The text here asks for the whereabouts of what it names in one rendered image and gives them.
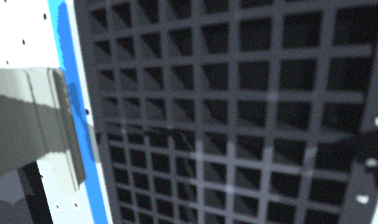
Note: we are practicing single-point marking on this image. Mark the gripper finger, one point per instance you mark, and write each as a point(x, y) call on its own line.
point(37, 123)

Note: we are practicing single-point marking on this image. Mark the blue tape outline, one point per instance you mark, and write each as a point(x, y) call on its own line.
point(67, 62)

